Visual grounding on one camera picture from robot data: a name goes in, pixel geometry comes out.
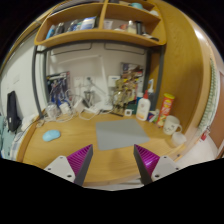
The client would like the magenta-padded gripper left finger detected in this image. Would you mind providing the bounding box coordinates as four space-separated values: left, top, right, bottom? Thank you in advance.
44 144 94 187

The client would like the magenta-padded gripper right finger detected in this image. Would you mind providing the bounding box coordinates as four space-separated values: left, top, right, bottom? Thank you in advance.
133 144 183 186

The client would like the light blue computer mouse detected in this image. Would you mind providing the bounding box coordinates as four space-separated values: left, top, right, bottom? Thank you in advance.
42 129 62 142

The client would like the grey mouse pad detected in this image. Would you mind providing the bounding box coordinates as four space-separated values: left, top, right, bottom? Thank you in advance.
95 118 151 151

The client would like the small white cup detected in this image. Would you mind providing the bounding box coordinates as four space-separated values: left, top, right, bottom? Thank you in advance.
171 131 188 147

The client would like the white mug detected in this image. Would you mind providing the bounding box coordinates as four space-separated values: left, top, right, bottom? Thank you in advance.
163 115 183 136

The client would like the small white tube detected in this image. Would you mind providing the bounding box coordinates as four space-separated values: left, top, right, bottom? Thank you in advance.
146 109 160 124

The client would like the white power strip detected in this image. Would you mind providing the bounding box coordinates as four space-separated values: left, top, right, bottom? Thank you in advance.
84 105 102 116

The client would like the white red-capped lotion bottle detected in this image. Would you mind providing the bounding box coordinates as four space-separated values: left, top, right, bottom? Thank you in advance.
135 89 152 122

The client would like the red chips can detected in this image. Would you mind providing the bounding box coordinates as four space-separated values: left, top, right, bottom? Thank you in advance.
156 93 176 129

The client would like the white charger block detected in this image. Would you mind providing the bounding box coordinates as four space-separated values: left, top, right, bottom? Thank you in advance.
59 102 71 116
73 98 86 113

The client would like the clear domed container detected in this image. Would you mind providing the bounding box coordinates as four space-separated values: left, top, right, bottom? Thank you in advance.
44 103 59 121

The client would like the black ruler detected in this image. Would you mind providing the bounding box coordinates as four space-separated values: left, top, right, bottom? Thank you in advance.
109 111 125 118

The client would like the blue plaid bedding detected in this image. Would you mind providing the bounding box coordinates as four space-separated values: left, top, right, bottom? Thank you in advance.
10 132 28 162

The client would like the dark bottle white nozzle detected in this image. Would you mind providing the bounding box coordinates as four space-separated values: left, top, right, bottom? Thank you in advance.
146 78 157 111

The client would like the white crumpled plastic bag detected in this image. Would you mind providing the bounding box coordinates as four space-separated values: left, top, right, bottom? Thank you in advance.
19 114 40 132

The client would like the tree figure toy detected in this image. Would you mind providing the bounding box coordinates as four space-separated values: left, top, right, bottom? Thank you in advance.
113 78 135 116

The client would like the teal cloth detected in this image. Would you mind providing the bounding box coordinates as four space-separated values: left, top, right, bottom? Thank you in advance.
0 114 14 158

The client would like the colourful printed box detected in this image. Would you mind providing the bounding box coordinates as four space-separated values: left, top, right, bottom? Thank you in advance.
120 62 144 101

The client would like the wooden shelf unit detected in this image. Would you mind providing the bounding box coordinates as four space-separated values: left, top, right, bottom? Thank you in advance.
33 0 168 48

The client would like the white wall socket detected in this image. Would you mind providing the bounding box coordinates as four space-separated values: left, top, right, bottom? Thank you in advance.
84 76 96 93
73 77 84 95

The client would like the white wall box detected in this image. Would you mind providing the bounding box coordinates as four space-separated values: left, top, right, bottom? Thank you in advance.
107 75 121 88

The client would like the grey metal shelf frame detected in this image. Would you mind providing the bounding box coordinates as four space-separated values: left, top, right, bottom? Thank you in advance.
31 41 166 118

